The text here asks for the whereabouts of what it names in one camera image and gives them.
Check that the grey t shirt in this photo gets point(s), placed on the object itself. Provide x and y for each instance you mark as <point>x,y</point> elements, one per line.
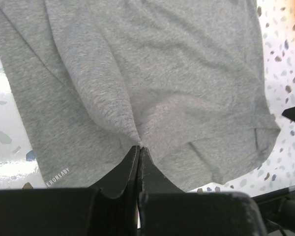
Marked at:
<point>183,78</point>

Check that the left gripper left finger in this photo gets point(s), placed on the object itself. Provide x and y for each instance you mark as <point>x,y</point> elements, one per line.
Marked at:
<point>107,208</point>

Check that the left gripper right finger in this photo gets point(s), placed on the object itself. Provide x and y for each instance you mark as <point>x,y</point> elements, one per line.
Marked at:
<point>165,210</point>

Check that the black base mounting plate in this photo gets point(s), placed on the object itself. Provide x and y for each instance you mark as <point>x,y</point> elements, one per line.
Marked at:
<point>278,210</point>

